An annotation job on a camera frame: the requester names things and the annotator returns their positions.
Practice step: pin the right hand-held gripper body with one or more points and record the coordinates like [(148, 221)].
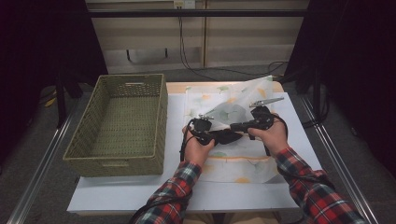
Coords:
[(264, 118)]

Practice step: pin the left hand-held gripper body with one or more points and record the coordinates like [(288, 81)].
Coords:
[(200, 127)]

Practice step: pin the black cloth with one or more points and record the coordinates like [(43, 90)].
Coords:
[(232, 137)]

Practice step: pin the white leaf print mesh bag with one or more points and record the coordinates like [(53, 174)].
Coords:
[(236, 168)]

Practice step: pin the green woven basket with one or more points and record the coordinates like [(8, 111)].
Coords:
[(124, 90)]

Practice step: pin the person's left hand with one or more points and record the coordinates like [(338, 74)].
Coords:
[(196, 152)]

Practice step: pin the person's right hand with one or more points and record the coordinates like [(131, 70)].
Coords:
[(275, 140)]

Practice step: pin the black metal stand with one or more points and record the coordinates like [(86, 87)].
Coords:
[(316, 93), (61, 102)]

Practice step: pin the black curtain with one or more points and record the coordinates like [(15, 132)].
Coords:
[(37, 56), (358, 62)]

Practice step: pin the black horizontal bar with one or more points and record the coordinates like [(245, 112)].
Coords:
[(193, 13)]

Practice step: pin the yellow floor tag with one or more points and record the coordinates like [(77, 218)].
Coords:
[(49, 102)]

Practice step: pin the white wall socket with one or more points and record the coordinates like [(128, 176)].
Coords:
[(184, 3)]

